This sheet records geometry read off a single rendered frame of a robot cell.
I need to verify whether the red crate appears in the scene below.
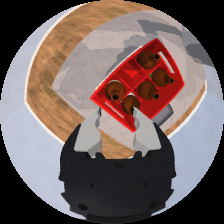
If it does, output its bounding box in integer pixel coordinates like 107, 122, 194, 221
90, 38, 185, 132

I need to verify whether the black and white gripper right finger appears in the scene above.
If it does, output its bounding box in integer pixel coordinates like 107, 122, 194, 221
132, 107, 176, 178

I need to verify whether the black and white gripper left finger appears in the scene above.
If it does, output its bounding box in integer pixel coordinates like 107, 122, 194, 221
58, 107, 103, 182

